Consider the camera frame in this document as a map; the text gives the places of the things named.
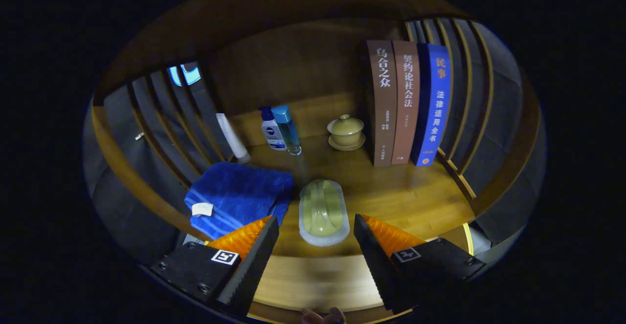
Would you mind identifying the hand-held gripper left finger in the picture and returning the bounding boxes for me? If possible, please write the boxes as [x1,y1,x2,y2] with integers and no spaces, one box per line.
[149,215,280,317]

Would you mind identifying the blue book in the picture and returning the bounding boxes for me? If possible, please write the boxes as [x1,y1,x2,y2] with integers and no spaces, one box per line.
[410,43,451,167]

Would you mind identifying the white lotion bottle blue cap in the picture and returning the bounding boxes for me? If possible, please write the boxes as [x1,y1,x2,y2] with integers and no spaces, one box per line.
[259,106,287,151]

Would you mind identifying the dark brown book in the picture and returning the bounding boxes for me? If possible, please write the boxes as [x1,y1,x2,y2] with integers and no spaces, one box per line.
[367,40,398,168]

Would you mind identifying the white tube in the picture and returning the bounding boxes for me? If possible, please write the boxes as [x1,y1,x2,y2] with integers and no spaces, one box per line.
[216,113,251,164]

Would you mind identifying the folded blue towel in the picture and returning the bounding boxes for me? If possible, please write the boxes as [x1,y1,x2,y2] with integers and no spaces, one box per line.
[184,162,294,240]

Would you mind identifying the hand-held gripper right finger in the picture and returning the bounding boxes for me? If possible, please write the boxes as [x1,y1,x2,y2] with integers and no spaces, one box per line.
[353,213,487,315]

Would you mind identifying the wooden countertop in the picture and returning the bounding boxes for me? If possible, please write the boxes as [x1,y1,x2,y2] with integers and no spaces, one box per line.
[188,131,477,259]

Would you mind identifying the beige lidded tea cup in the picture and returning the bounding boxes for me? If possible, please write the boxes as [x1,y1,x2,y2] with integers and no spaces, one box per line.
[327,114,366,151]

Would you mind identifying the reddish brown book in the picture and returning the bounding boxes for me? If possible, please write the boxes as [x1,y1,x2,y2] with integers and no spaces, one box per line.
[391,40,421,165]

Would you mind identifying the teal clear bottle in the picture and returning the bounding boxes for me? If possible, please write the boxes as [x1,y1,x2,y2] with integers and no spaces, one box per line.
[271,105,302,156]

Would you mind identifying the brown wooden cabinet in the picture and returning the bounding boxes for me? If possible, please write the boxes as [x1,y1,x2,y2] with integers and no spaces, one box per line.
[90,0,543,266]

